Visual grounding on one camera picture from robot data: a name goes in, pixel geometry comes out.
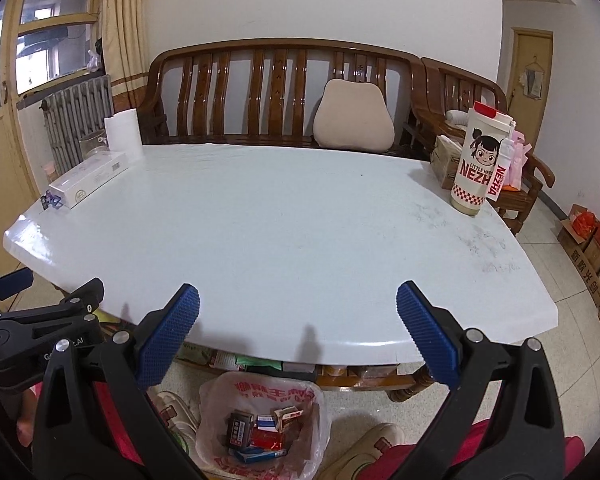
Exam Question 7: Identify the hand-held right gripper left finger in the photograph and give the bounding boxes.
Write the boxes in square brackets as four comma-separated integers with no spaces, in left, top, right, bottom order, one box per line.
[32,282,202,480]

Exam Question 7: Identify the grey radiator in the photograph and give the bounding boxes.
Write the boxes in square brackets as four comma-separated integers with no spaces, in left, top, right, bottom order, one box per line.
[42,74,115,173]

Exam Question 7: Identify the wooden armchair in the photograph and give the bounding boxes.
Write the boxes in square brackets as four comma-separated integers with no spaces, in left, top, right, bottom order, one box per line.
[410,57,556,236]

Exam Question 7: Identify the black box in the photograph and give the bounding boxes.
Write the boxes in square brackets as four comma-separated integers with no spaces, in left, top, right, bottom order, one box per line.
[226,409,257,448]

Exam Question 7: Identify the pink plastic bag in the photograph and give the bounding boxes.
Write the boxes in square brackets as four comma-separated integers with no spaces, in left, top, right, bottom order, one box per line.
[510,130,531,191]

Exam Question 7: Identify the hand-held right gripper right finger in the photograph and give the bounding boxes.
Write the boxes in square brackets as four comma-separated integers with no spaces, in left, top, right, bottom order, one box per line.
[396,281,566,480]

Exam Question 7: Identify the yellow framed balcony door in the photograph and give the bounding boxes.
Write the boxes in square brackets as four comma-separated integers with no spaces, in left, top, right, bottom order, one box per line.
[0,0,103,281]

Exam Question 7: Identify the hanger with grey cloth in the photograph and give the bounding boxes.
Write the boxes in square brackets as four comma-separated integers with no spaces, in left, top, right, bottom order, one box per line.
[520,55,545,101]

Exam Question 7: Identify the white red-print trash bag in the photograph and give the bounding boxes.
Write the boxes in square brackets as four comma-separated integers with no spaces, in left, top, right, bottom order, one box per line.
[195,371,331,480]

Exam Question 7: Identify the wooden table frame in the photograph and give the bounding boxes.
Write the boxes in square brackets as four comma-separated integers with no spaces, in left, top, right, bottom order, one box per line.
[315,360,437,403]

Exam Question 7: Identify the row of cardboard boxes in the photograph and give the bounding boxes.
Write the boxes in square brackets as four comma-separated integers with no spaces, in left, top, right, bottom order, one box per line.
[557,202,600,356]

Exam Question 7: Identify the small cardboard box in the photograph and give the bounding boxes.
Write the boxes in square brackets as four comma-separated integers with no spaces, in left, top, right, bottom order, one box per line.
[430,135,466,191]

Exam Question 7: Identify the pile of assorted packets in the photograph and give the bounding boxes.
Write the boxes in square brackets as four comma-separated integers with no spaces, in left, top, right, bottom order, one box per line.
[175,344,401,380]

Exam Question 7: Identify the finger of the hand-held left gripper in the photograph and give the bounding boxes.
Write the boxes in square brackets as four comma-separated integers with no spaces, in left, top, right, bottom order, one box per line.
[0,266,35,307]
[0,278,106,331]

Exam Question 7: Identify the white cartoon water bottle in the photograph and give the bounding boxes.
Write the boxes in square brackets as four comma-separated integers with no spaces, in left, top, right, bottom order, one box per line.
[450,101,518,217]

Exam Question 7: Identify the yellow wooden door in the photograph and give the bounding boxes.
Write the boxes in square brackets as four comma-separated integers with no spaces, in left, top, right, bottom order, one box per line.
[507,27,554,126]

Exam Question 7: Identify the blue and white medicine box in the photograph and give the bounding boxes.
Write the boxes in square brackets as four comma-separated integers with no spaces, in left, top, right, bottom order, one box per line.
[230,447,287,463]

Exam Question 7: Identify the white paper towel roll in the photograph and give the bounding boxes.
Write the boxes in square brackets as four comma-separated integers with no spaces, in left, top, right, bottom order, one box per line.
[104,108,143,163]

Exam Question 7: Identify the red plastic bag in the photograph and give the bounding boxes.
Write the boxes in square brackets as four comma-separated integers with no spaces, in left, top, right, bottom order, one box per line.
[570,210,597,236]

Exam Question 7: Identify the beige cushion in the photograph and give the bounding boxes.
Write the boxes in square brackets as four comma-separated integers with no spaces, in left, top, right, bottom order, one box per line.
[313,78,396,151]

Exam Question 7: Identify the long white carton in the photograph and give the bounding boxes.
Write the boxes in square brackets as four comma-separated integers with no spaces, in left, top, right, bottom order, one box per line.
[47,151,129,209]

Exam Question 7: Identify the wooden sofa bench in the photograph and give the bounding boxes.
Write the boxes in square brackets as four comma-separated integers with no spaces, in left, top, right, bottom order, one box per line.
[135,37,423,148]

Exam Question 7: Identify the person's red pants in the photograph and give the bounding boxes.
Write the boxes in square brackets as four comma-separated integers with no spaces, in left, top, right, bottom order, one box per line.
[92,380,586,480]

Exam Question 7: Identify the beige shoe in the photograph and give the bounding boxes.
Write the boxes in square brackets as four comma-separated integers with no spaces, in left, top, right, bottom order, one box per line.
[317,422,406,480]
[152,390,202,456]

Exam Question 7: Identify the yellow curtain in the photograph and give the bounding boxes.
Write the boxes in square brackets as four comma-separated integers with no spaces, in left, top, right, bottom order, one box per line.
[87,0,148,111]

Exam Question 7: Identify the dark red patterned cigarette box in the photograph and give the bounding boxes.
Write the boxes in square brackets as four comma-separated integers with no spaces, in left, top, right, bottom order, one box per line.
[272,405,305,431]

